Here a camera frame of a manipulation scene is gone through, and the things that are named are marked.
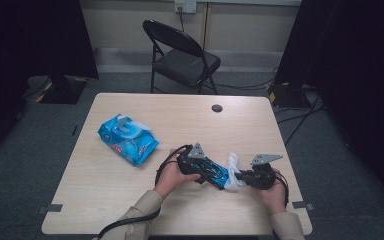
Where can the black stand base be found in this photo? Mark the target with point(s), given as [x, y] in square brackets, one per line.
[286, 95]
[63, 91]

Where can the black curtain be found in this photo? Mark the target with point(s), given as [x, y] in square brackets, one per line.
[356, 66]
[30, 50]

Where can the white wet wipe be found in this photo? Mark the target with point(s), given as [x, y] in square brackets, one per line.
[232, 170]

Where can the person's right hand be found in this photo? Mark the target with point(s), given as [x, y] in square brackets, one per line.
[276, 198]

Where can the blue toy car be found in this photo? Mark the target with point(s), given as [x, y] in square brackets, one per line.
[215, 171]

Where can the black folding chair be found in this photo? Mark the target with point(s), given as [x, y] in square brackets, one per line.
[186, 63]

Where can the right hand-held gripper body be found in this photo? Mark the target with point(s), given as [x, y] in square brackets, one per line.
[263, 176]

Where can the person's left hand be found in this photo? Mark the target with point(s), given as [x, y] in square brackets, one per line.
[171, 178]

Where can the white wall socket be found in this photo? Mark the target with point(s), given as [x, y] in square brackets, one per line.
[185, 6]

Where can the grey tape strip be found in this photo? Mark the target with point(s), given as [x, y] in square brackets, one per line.
[301, 205]
[50, 208]

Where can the blue wet wipes pack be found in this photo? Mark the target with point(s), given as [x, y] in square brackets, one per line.
[131, 146]

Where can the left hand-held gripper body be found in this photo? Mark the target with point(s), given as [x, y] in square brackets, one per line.
[190, 165]

